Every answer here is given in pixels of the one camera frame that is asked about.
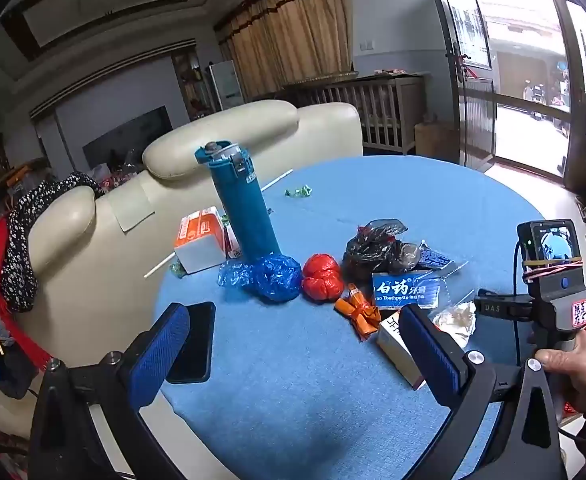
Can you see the green candy wrapper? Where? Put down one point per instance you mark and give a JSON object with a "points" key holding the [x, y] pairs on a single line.
{"points": [[178, 268], [299, 191]]}

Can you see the person's right hand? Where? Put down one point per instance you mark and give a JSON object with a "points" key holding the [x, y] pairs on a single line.
{"points": [[585, 370]]}

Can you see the pink and white box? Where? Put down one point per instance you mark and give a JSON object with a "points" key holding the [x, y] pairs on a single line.
{"points": [[230, 240]]}

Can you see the blue thermos bottle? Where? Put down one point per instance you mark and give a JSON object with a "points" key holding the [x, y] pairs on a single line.
{"points": [[243, 210]]}

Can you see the small white carton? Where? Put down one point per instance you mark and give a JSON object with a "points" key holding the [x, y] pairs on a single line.
{"points": [[398, 347]]}

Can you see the red plastic bag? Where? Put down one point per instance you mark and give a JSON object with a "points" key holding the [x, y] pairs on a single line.
{"points": [[323, 277]]}

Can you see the blue foil packet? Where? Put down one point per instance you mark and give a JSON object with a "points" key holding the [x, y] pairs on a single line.
{"points": [[435, 259]]}

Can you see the wooden display shelf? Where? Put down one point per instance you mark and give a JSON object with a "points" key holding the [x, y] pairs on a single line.
{"points": [[190, 85]]}

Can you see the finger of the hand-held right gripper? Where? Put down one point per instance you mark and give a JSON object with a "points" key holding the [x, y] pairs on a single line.
{"points": [[503, 305]]}

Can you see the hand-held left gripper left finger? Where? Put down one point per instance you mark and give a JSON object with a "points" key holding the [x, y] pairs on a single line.
{"points": [[160, 345]]}

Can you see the wall switch plate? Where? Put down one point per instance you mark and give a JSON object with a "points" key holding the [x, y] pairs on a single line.
{"points": [[366, 45]]}

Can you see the black floral garment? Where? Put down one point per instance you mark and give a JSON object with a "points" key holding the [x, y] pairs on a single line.
{"points": [[15, 260]]}

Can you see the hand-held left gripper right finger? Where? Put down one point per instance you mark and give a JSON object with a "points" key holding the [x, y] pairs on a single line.
{"points": [[425, 350]]}

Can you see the white straw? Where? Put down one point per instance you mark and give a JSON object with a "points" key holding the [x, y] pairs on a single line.
{"points": [[278, 179]]}

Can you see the blue toothpaste box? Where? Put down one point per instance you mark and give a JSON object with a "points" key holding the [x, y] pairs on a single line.
{"points": [[403, 290]]}

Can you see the dark cloth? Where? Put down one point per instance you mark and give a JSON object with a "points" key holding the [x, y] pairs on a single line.
{"points": [[15, 372]]}

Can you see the blue tablecloth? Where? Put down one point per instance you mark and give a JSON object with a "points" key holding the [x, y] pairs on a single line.
{"points": [[298, 385]]}

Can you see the cream leather sofa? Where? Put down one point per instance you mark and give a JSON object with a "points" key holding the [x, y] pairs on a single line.
{"points": [[98, 285]]}

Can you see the white standing air conditioner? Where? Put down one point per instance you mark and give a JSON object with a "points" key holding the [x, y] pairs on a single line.
{"points": [[225, 85]]}

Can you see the black plastic bag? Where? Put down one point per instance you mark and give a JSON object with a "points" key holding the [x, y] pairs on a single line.
{"points": [[373, 255]]}

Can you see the orange wrapper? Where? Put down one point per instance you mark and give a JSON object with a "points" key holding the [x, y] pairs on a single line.
{"points": [[358, 310]]}

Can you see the blue plastic bag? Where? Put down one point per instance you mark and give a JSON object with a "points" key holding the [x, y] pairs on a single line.
{"points": [[275, 277]]}

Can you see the clear plastic wrap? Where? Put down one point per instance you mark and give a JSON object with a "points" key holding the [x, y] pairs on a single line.
{"points": [[455, 320]]}

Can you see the cardboard box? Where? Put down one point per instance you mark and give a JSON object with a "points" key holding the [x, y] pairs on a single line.
{"points": [[435, 142]]}

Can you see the metal glass door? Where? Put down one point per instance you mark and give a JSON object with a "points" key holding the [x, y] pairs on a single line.
{"points": [[473, 110]]}

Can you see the orange and white box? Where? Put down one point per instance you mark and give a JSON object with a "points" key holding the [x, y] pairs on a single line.
{"points": [[200, 245]]}

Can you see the wooden crib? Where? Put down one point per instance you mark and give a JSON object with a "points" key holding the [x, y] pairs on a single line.
{"points": [[373, 110]]}

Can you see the black smartphone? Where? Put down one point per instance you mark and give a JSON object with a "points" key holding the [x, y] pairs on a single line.
{"points": [[198, 340]]}

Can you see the cluttered coffee table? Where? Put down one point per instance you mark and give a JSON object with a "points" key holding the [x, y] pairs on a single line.
{"points": [[118, 170]]}

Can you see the black television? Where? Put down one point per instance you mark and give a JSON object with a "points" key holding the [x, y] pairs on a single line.
{"points": [[133, 135]]}

